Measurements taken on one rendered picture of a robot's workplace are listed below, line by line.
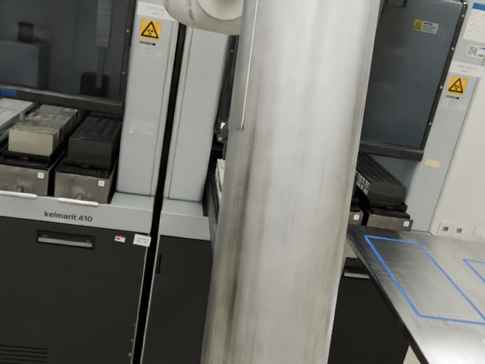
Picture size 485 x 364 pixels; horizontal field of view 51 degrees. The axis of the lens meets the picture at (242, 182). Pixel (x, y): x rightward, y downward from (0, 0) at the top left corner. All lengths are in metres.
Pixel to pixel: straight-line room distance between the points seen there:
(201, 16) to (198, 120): 0.54
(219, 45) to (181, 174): 0.37
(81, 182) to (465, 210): 2.26
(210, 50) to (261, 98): 1.03
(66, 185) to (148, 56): 0.40
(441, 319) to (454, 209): 2.08
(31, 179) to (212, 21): 0.71
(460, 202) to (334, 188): 2.72
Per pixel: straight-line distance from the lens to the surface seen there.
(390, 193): 1.57
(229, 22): 0.91
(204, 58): 1.38
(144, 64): 1.38
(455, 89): 1.58
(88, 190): 1.39
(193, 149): 1.43
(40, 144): 1.46
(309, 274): 0.36
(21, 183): 1.42
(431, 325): 0.99
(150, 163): 1.44
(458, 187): 3.03
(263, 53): 0.36
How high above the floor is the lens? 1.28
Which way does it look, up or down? 18 degrees down
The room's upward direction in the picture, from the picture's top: 11 degrees clockwise
